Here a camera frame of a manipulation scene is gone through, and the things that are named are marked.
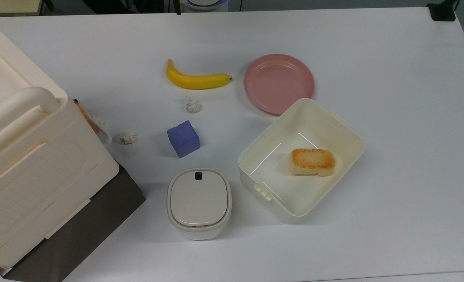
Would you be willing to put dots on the purple foam cube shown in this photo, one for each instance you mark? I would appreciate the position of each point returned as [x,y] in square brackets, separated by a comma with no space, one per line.
[183,139]

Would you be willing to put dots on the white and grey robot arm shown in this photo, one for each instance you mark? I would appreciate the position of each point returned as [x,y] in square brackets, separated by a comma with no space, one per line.
[202,3]

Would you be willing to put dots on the cream open storage bin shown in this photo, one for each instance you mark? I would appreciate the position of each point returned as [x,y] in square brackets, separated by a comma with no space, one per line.
[271,156]

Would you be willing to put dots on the small cream lidded trash can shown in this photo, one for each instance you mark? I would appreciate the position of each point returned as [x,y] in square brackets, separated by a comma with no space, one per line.
[199,201]

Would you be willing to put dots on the yellow toy banana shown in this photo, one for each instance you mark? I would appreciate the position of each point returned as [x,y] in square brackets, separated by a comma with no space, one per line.
[194,81]

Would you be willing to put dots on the pink plastic plate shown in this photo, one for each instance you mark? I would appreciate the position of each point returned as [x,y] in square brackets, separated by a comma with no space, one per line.
[278,82]

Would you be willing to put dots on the toasted bread piece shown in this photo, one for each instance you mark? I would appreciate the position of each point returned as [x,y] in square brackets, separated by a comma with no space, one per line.
[312,161]

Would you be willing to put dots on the black table clamp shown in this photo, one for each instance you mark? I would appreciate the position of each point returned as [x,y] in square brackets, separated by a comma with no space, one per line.
[442,11]

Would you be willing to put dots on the light wooden desk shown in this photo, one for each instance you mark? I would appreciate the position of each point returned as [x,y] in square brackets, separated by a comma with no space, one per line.
[10,7]

